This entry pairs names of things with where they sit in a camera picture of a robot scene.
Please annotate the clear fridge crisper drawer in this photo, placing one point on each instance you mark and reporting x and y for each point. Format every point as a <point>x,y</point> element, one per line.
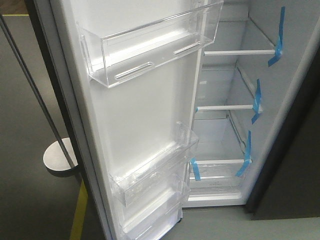
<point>215,179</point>

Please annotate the metal stand with round base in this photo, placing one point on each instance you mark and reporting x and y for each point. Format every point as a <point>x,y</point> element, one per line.
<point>56,158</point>

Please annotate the glass fridge shelf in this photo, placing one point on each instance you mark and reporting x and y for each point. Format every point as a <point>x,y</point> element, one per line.
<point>220,142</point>
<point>228,44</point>
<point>229,89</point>

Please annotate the clear middle door bin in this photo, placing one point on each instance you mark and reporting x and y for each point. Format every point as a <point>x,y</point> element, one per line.
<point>135,184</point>

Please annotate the dark grey fridge body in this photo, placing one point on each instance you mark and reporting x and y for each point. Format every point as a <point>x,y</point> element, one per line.
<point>277,184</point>

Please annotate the upper glass fridge shelf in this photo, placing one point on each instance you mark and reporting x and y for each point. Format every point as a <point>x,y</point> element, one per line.
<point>228,44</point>

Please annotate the clear lower door bin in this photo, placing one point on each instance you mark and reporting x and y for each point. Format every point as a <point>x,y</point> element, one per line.
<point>155,213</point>

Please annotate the middle glass fridge shelf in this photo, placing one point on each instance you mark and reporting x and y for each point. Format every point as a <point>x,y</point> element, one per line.
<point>229,89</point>

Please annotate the lower glass fridge shelf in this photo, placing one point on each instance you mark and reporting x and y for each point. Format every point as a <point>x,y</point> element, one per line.
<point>220,142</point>

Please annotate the clear upper door bin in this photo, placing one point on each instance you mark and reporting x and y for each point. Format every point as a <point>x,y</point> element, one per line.
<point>123,39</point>

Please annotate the clear door bin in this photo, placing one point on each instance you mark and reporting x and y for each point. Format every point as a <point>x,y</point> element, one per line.
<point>155,213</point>
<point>123,39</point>
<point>135,184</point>

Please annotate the open fridge door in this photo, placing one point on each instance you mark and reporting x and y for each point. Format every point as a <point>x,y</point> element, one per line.
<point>114,130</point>

